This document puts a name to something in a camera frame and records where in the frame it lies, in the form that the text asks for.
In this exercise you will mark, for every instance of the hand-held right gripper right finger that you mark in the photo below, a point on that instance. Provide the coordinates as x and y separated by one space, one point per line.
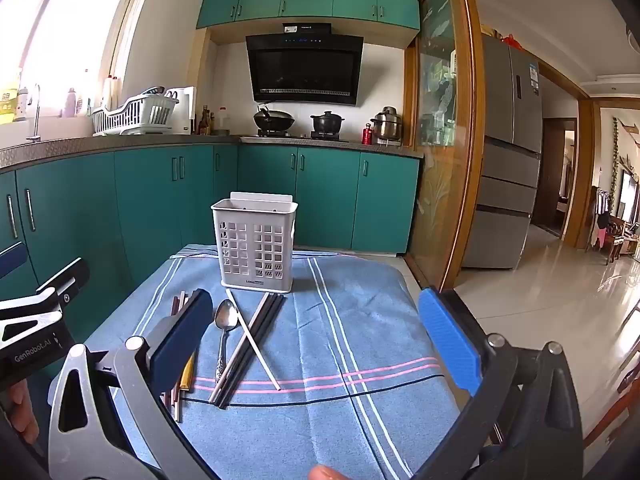
450 345

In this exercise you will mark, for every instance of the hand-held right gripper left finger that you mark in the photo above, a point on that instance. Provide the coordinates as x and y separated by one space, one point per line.
177 345

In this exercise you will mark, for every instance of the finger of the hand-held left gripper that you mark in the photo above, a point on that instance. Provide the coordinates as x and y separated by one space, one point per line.
65 280
11 260

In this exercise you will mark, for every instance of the brown wooden chopstick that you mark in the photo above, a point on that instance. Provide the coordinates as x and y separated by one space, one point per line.
175 306
178 410

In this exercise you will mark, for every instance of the silver metal spoon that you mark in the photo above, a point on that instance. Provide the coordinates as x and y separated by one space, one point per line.
227 316

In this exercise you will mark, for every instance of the beige chopstick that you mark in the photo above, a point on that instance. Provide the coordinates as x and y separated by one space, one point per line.
265 363

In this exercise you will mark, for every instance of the black chopstick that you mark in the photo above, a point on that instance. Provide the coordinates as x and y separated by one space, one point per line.
268 309
276 310
259 309

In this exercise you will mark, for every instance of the white plastic utensil holder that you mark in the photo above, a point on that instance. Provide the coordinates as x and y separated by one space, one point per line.
250 260

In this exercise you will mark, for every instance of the person's left hand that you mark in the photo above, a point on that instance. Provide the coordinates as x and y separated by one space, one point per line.
20 410

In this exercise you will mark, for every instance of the person's right hand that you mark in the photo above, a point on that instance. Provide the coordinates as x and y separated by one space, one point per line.
325 473

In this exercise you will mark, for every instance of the blue striped cloth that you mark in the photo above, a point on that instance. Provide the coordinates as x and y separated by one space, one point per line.
325 410

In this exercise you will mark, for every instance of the metal faucet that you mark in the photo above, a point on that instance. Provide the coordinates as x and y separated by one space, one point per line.
36 110

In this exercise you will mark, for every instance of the white bottle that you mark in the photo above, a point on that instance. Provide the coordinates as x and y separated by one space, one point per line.
21 105

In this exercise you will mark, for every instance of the wooden glass sliding door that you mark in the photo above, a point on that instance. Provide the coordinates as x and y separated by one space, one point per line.
440 185

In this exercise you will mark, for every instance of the purple bottle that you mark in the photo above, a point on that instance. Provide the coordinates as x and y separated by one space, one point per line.
70 104

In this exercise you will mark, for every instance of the wooden chair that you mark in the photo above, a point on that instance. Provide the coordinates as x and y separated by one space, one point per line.
615 410

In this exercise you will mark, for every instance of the white dish rack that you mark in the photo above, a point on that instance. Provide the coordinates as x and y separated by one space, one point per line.
130 115

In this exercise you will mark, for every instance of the silver refrigerator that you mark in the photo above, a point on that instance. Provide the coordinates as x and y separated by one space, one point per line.
505 160

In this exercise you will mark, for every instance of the clothes rack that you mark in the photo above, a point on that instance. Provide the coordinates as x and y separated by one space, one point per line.
600 215

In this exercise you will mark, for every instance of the white countertop appliance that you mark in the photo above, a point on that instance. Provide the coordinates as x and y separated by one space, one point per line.
184 110

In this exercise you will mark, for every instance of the dark sauce bottles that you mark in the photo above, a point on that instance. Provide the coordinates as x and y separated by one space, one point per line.
205 122

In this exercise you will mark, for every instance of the red-capped clear bottle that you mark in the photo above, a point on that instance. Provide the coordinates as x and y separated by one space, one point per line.
223 122

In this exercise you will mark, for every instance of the red canister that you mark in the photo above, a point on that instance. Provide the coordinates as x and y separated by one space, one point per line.
368 135

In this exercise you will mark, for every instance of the stainless steel pot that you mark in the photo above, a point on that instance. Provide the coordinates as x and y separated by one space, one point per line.
386 125

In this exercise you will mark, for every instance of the window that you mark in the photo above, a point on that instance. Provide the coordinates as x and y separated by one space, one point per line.
65 25

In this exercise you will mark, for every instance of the gas stove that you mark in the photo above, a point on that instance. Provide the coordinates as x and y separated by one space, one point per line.
300 136

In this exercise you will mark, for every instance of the black wok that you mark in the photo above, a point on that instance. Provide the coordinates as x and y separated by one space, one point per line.
274 120

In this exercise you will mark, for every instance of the black cooking pot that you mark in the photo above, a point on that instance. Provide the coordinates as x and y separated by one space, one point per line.
327 124

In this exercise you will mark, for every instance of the black range hood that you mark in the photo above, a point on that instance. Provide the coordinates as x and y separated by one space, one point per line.
305 70

